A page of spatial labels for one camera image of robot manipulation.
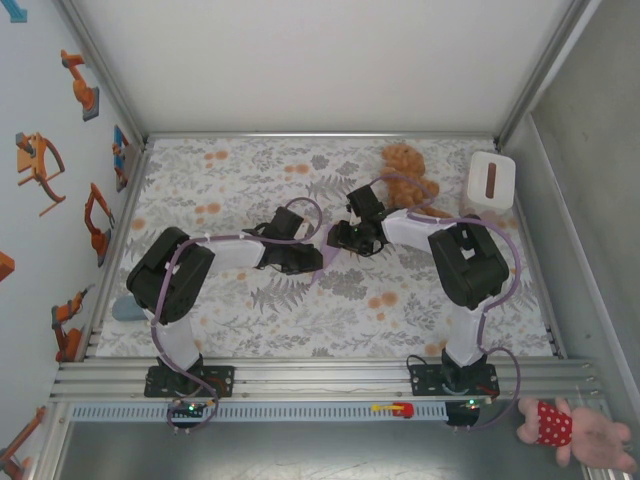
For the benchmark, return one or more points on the orange cube wall sticker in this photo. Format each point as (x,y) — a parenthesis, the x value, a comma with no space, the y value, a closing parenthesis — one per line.
(6,267)

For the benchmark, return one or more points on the aluminium side rail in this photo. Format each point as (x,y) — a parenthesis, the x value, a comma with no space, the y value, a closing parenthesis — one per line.
(126,215)
(552,325)

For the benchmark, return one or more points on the orange arm grey base sticker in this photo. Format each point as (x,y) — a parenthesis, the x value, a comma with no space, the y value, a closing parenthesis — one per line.
(80,85)

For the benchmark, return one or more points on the blue-grey soft lump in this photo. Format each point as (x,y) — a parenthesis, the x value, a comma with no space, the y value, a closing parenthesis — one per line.
(125,310)

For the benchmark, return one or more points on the orange gripper wall sticker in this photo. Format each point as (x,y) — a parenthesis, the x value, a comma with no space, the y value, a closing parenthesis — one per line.
(29,165)

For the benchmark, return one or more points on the aluminium frame post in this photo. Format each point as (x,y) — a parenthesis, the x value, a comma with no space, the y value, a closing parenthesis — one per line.
(545,65)
(102,65)

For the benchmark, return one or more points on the right small controller board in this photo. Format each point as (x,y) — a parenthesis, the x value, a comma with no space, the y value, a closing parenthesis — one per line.
(462,415)

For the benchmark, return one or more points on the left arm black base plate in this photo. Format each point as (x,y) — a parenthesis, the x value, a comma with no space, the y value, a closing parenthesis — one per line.
(225,382)

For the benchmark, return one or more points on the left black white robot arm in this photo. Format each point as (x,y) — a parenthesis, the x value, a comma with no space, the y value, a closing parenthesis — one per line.
(190,260)

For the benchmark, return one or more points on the left small controller board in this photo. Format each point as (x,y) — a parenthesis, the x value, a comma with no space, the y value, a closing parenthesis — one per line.
(190,410)

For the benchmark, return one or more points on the floral fern table mat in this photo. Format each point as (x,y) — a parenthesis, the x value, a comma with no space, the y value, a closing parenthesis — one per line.
(300,325)

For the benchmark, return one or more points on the blue bracket wall sticker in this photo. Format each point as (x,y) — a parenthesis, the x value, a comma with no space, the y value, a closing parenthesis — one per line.
(19,14)

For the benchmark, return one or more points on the orange claw arm sticker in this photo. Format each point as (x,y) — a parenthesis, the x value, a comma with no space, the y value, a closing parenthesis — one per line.
(95,220)

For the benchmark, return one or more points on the aluminium mounting rail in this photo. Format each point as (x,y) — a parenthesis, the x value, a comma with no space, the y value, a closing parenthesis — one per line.
(320,382)

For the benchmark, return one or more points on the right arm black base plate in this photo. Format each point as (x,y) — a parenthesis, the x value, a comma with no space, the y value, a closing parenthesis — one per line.
(424,382)

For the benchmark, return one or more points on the orange lever wall sticker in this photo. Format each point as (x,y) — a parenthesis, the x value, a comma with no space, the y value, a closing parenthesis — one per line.
(30,425)

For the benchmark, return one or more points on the small controller board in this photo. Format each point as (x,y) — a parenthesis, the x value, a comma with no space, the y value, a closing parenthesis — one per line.
(462,415)
(190,410)

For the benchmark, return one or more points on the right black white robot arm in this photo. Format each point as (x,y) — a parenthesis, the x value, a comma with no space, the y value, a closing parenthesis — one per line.
(470,270)

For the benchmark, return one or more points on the small orange robot sticker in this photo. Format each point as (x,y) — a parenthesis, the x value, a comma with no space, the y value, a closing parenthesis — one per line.
(62,340)

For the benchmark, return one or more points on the aluminium frame cross bar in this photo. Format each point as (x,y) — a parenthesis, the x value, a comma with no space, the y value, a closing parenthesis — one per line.
(320,135)

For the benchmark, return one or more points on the white tissue box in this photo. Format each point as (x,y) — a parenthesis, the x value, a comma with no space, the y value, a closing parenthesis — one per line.
(480,172)

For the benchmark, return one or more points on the blue rail wall sticker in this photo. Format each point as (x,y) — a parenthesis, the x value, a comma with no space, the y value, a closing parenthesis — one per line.
(120,155)

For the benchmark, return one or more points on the brown teddy bear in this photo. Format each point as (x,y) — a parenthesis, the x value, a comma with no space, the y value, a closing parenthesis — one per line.
(407,165)

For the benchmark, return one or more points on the pink plush toy dotted dress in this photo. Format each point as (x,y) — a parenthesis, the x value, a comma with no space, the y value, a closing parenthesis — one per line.
(595,440)

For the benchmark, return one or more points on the red yellow plastic toy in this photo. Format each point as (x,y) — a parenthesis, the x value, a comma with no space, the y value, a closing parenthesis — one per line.
(402,410)

